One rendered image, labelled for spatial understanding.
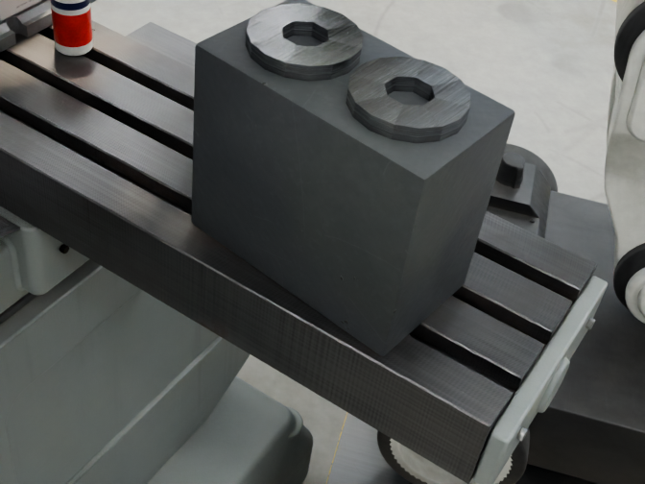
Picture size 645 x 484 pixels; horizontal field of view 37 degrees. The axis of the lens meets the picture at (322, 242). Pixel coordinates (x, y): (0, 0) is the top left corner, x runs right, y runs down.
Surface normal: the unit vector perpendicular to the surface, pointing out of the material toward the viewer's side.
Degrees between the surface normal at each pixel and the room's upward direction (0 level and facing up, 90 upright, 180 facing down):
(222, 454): 0
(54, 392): 90
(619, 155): 115
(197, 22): 0
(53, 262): 90
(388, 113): 0
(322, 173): 90
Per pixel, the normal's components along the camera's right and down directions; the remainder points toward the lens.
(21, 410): 0.83, 0.44
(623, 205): -0.25, 0.65
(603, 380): 0.11, -0.73
